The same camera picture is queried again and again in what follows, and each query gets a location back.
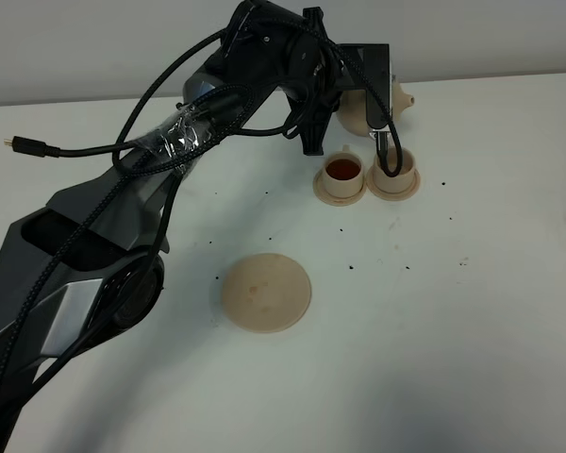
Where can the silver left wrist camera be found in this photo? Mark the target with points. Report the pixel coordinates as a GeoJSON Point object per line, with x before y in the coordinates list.
{"type": "Point", "coordinates": [382, 134]}

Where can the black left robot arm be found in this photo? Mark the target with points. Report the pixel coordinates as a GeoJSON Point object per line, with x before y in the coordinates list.
{"type": "Point", "coordinates": [87, 266]}

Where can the right beige teacup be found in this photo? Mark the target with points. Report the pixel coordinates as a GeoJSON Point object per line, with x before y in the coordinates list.
{"type": "Point", "coordinates": [399, 183]}

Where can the beige cup saucer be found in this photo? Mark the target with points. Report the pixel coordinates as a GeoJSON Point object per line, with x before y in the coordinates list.
{"type": "Point", "coordinates": [320, 192]}
{"type": "Point", "coordinates": [413, 189]}

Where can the left beige teacup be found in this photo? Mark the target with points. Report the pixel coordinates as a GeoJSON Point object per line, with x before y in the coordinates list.
{"type": "Point", "coordinates": [343, 173]}

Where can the left beige cup saucer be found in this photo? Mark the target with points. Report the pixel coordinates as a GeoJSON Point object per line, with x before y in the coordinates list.
{"type": "Point", "coordinates": [320, 192]}

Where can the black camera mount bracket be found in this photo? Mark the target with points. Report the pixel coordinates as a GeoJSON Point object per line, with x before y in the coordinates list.
{"type": "Point", "coordinates": [367, 67]}

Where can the right beige cup saucer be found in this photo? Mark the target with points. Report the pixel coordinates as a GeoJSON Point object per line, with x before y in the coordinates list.
{"type": "Point", "coordinates": [413, 189]}

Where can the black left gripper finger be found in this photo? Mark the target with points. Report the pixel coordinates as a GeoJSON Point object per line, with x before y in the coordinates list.
{"type": "Point", "coordinates": [314, 19]}
{"type": "Point", "coordinates": [312, 134]}

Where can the beige clay teapot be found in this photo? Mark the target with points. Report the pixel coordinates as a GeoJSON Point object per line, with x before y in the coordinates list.
{"type": "Point", "coordinates": [352, 111]}

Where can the beige teacup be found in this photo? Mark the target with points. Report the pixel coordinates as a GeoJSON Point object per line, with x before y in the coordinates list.
{"type": "Point", "coordinates": [343, 173]}
{"type": "Point", "coordinates": [399, 183]}

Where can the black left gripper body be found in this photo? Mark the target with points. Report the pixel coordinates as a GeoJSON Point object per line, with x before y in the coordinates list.
{"type": "Point", "coordinates": [316, 76]}

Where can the beige teapot saucer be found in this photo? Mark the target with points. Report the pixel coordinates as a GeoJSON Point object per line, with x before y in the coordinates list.
{"type": "Point", "coordinates": [266, 293]}

